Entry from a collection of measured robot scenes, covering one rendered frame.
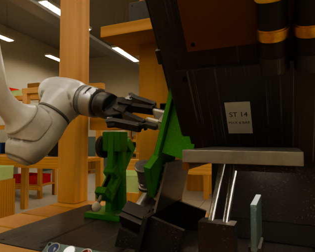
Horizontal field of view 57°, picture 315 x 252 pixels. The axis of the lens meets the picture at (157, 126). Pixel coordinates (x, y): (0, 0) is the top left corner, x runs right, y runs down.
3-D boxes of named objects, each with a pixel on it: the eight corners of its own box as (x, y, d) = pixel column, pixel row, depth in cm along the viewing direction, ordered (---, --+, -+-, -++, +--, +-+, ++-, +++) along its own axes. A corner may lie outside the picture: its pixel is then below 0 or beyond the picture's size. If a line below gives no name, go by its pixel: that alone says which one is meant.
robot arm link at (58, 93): (99, 98, 92) (76, 131, 86) (63, 89, 99) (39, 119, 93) (86, 74, 84) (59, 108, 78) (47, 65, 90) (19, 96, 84)
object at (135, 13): (167, 14, 97) (167, -6, 97) (128, 22, 103) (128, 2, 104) (175, 22, 104) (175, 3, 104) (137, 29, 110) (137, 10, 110)
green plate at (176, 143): (182, 185, 61) (207, 87, 59) (148, 173, 64) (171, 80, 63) (198, 178, 71) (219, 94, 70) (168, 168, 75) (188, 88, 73)
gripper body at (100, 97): (86, 102, 78) (115, 110, 74) (104, 84, 83) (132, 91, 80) (94, 122, 83) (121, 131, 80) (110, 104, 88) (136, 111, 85)
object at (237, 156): (304, 176, 36) (303, 151, 36) (181, 170, 43) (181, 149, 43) (295, 157, 72) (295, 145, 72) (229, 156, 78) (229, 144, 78)
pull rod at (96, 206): (97, 213, 85) (97, 193, 85) (89, 212, 86) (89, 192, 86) (108, 208, 90) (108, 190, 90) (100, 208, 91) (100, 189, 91)
